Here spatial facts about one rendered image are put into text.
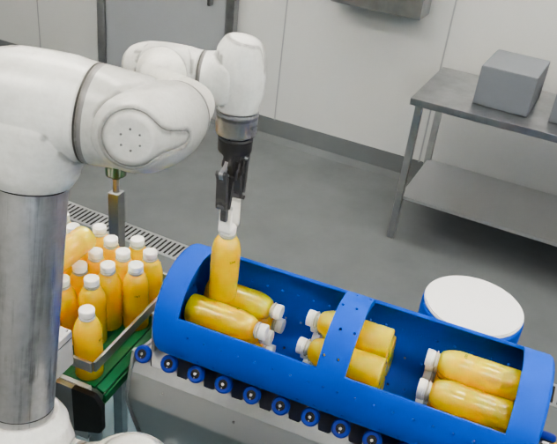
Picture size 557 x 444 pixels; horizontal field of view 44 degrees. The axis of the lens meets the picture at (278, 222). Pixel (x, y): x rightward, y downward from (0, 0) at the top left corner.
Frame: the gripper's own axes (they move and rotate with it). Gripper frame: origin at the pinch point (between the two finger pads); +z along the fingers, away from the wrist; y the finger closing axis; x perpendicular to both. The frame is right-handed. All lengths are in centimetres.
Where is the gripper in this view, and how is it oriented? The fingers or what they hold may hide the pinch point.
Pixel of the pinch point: (229, 216)
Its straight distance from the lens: 157.4
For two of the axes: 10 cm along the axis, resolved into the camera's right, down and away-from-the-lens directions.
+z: -1.0, 8.5, 5.1
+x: -9.2, -2.7, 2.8
